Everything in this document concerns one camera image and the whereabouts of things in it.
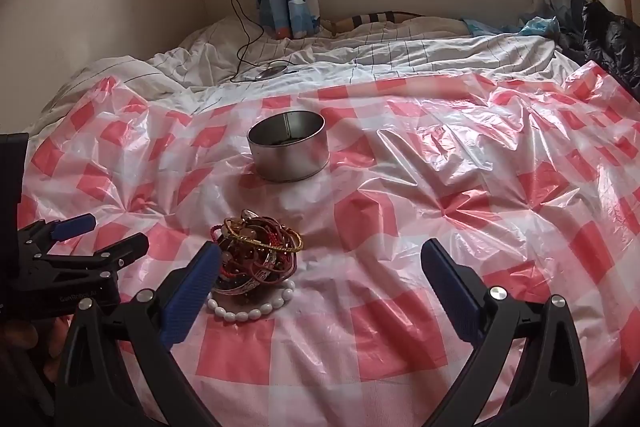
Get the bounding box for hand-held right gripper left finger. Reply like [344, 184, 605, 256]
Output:
[54, 241, 223, 427]

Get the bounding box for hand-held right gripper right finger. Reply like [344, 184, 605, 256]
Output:
[420, 238, 591, 427]

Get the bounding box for pile of mixed bracelets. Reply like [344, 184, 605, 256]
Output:
[210, 208, 305, 295]

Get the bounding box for round metal tin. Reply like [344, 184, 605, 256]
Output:
[247, 110, 331, 182]

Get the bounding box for black charging cable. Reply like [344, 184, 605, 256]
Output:
[226, 0, 281, 82]

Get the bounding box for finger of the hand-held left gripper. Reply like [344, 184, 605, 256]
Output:
[19, 214, 97, 260]
[25, 233, 150, 286]

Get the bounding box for person's left hand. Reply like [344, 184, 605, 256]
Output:
[0, 322, 68, 388]

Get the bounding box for blue plastic bag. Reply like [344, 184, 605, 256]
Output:
[462, 14, 561, 40]

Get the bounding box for black puffer jacket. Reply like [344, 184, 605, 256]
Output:
[557, 0, 640, 92]

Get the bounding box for white bead bracelet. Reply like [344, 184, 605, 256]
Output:
[206, 286, 296, 324]

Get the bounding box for striped pillow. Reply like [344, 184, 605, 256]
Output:
[334, 10, 426, 32]

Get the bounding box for round grey charging pad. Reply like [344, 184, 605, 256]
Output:
[257, 63, 291, 80]

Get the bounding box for white grid-lined quilt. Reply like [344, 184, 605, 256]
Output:
[40, 14, 581, 118]

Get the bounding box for red white checkered plastic sheet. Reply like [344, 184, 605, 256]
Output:
[15, 62, 640, 427]

